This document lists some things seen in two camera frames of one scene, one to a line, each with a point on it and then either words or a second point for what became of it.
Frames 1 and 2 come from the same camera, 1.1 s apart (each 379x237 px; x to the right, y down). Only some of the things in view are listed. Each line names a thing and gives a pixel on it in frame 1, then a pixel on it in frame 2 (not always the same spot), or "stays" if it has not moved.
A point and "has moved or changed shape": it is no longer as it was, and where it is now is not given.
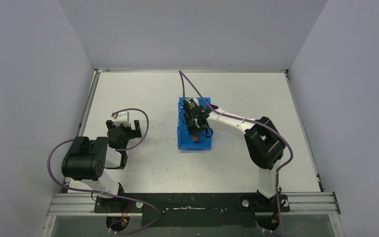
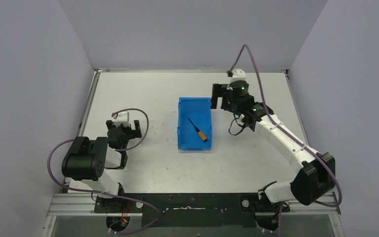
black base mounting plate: [193, 210] stays
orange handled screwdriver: [195, 139] has moved or changed shape
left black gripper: [123, 127] stays
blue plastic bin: [186, 141] stays
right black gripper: [193, 130] -> [218, 91]
